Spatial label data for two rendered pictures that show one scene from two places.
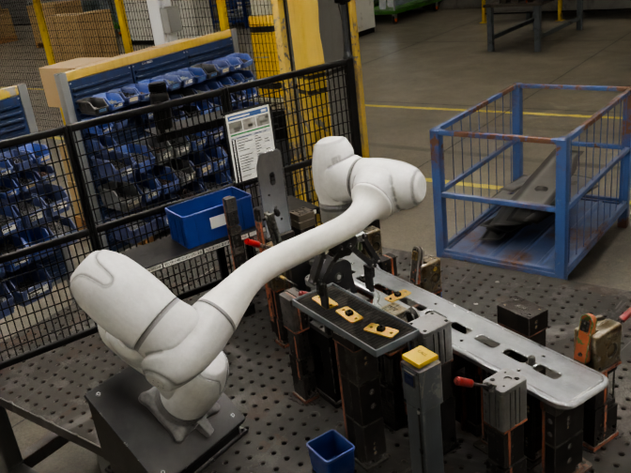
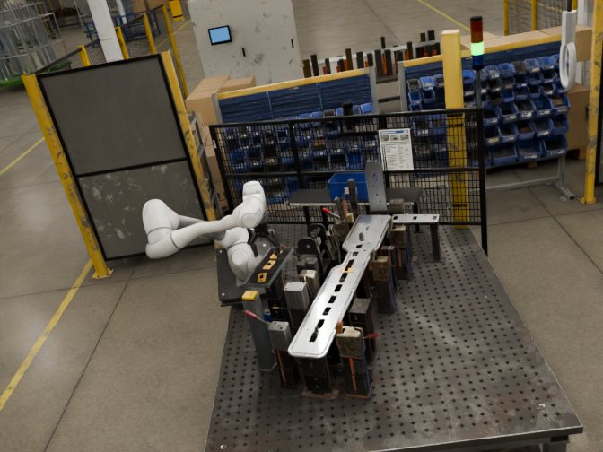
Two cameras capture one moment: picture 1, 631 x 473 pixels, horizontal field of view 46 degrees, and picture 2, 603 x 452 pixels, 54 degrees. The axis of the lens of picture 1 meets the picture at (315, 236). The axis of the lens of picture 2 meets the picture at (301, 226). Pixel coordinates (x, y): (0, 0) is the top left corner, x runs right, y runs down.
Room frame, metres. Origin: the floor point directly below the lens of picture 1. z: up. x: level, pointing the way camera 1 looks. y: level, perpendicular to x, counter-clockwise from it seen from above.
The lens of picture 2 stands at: (0.34, -2.41, 2.68)
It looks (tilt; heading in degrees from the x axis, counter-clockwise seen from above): 26 degrees down; 56
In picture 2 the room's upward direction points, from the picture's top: 11 degrees counter-clockwise
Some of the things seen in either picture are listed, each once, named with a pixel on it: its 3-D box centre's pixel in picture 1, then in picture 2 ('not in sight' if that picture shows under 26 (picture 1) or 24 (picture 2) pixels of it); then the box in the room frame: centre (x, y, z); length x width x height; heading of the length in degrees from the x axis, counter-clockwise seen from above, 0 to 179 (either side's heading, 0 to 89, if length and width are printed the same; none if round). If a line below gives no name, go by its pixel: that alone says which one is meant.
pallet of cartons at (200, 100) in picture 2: not in sight; (231, 121); (4.23, 4.55, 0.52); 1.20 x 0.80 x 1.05; 48
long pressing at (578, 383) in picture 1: (404, 298); (346, 273); (2.03, -0.25, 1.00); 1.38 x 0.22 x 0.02; 32
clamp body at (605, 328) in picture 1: (594, 383); (354, 361); (1.64, -0.70, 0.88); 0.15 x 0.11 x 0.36; 122
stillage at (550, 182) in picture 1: (536, 180); not in sight; (4.30, -1.41, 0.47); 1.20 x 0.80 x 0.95; 140
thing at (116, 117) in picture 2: not in sight; (133, 171); (2.05, 2.65, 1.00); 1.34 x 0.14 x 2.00; 141
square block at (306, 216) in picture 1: (306, 251); (398, 225); (2.74, 0.04, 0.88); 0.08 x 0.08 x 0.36; 32
